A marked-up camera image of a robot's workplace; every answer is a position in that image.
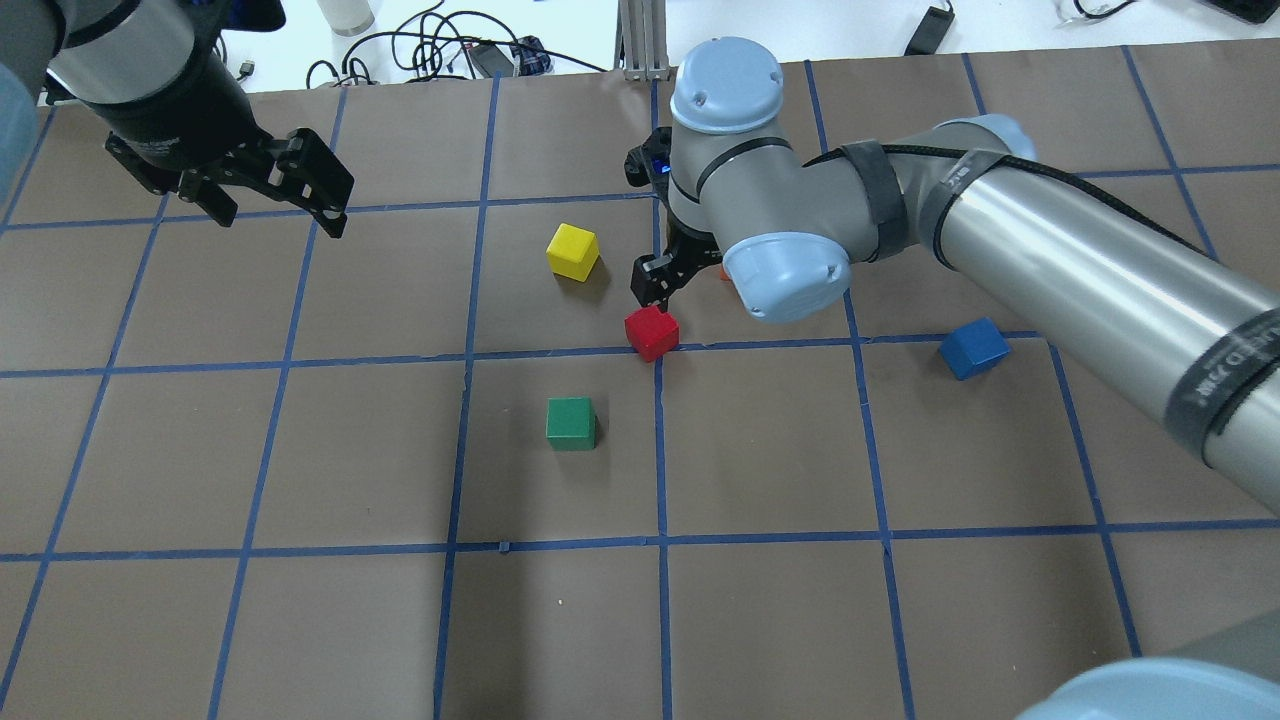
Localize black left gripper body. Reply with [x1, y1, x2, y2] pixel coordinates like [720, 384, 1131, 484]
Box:
[104, 95, 273, 199]

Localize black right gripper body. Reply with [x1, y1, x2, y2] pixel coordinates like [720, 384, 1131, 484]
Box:
[660, 196, 721, 286]

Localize red wooden block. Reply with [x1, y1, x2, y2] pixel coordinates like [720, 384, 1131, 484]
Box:
[623, 306, 681, 363]

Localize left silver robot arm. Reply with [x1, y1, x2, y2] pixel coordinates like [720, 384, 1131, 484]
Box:
[1, 1, 355, 238]

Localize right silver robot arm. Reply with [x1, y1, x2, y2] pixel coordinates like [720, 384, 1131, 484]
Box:
[623, 37, 1277, 511]

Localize yellow wooden block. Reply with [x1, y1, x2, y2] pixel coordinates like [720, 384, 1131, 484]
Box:
[545, 223, 600, 283]

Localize green wooden block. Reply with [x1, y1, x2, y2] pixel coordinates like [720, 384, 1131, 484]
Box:
[545, 396, 598, 452]

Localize blue wooden block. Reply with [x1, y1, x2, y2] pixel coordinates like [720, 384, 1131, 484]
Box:
[938, 316, 1011, 380]

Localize grey metal bottle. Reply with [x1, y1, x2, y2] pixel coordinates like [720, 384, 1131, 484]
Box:
[316, 0, 376, 38]

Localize black power adapter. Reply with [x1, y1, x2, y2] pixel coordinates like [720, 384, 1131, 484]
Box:
[902, 3, 956, 56]

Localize aluminium frame post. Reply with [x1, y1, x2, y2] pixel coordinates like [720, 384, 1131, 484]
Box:
[614, 0, 671, 81]

